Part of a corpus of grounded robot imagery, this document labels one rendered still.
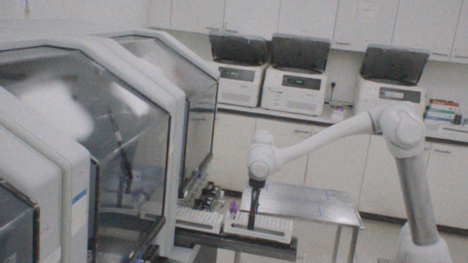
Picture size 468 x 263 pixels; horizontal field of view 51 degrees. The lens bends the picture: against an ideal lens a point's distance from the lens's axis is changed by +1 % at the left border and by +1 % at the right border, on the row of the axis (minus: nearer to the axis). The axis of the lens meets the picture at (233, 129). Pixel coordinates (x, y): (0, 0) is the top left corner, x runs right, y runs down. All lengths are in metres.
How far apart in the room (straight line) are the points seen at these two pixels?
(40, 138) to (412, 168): 1.33
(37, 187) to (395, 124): 1.26
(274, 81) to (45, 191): 3.48
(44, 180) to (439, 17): 4.04
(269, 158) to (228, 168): 2.73
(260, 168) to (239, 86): 2.58
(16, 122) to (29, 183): 0.20
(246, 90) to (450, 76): 1.97
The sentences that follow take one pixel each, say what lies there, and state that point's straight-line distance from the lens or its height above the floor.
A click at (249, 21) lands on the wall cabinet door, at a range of 4.60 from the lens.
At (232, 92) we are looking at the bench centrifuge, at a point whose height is 1.02.
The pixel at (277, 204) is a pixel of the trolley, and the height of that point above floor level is 0.82.
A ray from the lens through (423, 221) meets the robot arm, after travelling 2.03.
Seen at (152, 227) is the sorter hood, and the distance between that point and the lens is 1.79.
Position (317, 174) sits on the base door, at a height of 0.37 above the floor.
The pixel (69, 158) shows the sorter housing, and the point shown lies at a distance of 1.14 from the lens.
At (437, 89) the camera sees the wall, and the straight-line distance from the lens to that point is 5.09.
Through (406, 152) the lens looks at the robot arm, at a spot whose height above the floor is 1.35.
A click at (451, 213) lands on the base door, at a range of 4.77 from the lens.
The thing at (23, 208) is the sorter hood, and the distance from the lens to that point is 0.99.
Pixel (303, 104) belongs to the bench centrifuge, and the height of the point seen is 1.00.
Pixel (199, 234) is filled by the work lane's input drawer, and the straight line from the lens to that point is 2.20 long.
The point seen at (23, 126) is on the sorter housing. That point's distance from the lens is 1.17.
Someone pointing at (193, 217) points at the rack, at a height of 0.86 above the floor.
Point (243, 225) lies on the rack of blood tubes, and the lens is 2.22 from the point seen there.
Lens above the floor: 1.82
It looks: 15 degrees down
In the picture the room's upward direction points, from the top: 6 degrees clockwise
